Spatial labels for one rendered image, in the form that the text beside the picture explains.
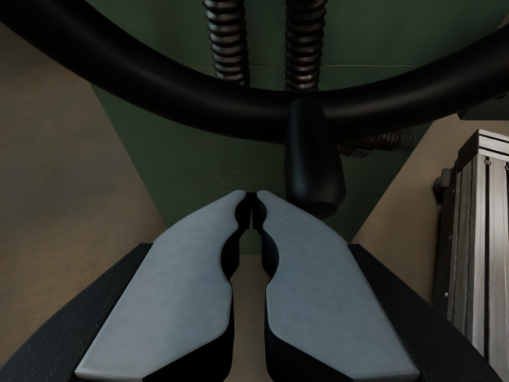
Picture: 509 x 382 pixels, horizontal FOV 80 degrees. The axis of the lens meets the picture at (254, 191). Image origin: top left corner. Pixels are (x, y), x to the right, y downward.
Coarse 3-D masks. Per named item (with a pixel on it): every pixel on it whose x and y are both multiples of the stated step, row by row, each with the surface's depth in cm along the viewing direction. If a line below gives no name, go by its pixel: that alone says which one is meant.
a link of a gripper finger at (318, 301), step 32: (256, 224) 12; (288, 224) 10; (320, 224) 10; (288, 256) 8; (320, 256) 8; (352, 256) 8; (288, 288) 7; (320, 288) 7; (352, 288) 7; (288, 320) 6; (320, 320) 7; (352, 320) 7; (384, 320) 7; (288, 352) 6; (320, 352) 6; (352, 352) 6; (384, 352) 6
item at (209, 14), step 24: (216, 0) 17; (240, 0) 17; (288, 0) 17; (312, 0) 17; (216, 24) 18; (240, 24) 18; (288, 24) 18; (312, 24) 18; (216, 48) 19; (240, 48) 19; (288, 48) 19; (312, 48) 19; (216, 72) 21; (240, 72) 20; (288, 72) 21; (312, 72) 20; (336, 144) 29; (360, 144) 28; (384, 144) 29; (408, 144) 30
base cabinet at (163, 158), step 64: (128, 0) 28; (192, 0) 28; (256, 0) 28; (384, 0) 28; (448, 0) 28; (192, 64) 34; (256, 64) 34; (384, 64) 34; (128, 128) 42; (192, 128) 42; (192, 192) 56; (256, 192) 56; (384, 192) 56
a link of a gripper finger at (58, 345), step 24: (120, 264) 8; (96, 288) 7; (120, 288) 7; (72, 312) 7; (96, 312) 7; (48, 336) 6; (72, 336) 6; (24, 360) 6; (48, 360) 6; (72, 360) 6
